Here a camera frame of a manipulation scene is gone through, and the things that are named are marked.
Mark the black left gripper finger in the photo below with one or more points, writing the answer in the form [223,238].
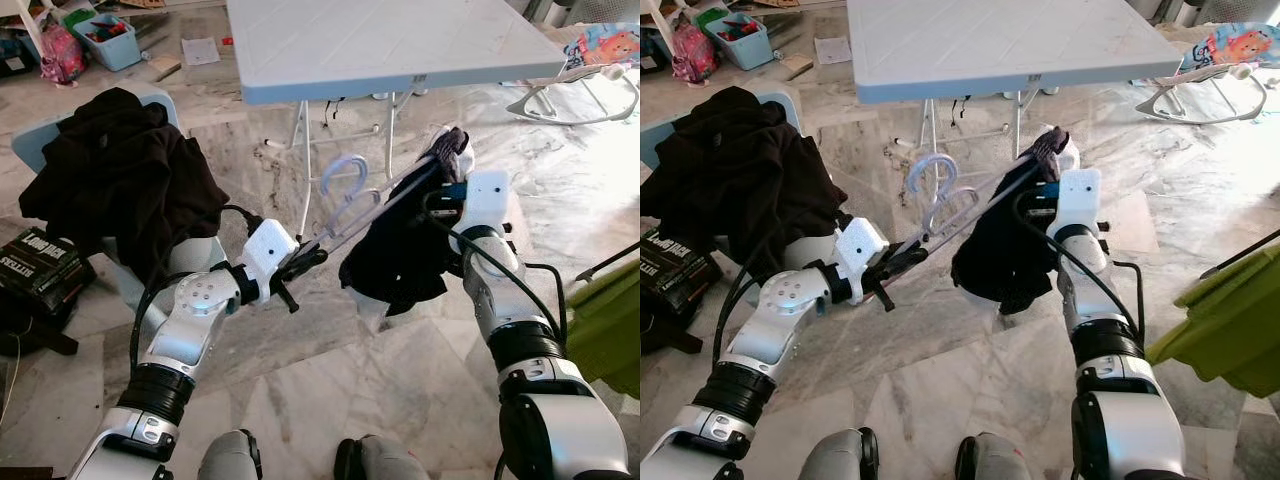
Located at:
[881,297]
[288,298]
[907,259]
[312,259]

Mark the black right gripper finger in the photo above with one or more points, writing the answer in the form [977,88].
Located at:
[1058,145]
[458,145]
[435,160]
[1035,160]

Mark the black garment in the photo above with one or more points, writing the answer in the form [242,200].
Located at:
[395,265]
[1005,260]

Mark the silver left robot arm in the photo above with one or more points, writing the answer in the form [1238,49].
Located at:
[190,320]
[790,310]

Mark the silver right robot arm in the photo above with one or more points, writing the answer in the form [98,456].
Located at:
[1090,290]
[500,290]

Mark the grey folding table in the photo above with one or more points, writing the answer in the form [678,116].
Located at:
[1010,45]
[390,45]

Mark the grey left robot leg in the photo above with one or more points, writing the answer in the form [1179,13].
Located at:
[835,460]
[230,460]

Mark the black drying rack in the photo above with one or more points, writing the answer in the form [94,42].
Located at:
[610,261]
[1240,254]

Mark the dark brown garment pile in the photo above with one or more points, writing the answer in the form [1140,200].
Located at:
[120,180]
[740,180]

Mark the colourful baby bouncer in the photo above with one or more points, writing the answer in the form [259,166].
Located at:
[605,48]
[1240,45]

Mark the pale blue plastic chair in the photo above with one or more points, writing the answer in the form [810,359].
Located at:
[35,150]
[648,150]

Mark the black printed cardboard box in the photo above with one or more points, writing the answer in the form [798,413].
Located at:
[680,270]
[45,275]

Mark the lime green garment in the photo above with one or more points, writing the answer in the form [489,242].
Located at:
[610,330]
[1220,320]

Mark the white paper sheet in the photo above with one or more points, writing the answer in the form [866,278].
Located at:
[833,50]
[202,52]

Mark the pink backpack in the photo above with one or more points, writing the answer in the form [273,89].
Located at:
[695,55]
[62,55]

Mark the light blue storage basket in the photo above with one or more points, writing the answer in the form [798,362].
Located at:
[745,48]
[112,50]

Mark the green plastic container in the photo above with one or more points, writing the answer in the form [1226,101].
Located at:
[78,17]
[712,16]

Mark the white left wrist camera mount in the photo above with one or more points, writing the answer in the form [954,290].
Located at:
[860,250]
[268,250]

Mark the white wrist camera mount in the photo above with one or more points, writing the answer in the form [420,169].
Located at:
[1078,200]
[860,250]
[487,200]
[268,250]

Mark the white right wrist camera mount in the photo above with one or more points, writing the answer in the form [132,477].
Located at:
[487,200]
[1078,200]

